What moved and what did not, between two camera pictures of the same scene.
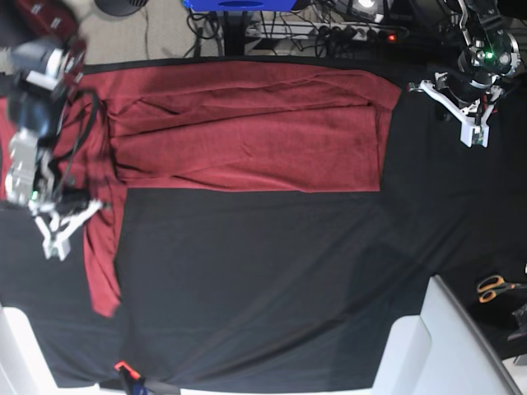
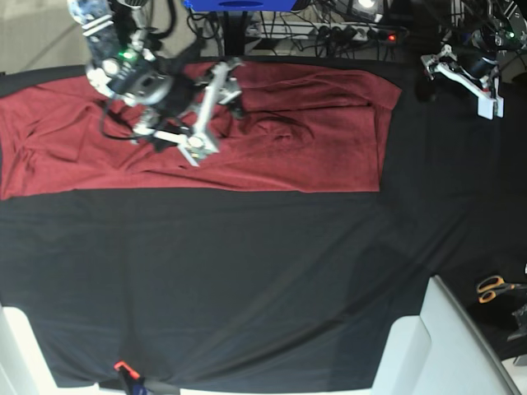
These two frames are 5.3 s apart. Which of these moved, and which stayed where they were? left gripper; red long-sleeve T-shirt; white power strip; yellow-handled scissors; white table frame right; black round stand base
Moved: left gripper; red long-sleeve T-shirt
Stayed: white table frame right; black round stand base; white power strip; yellow-handled scissors
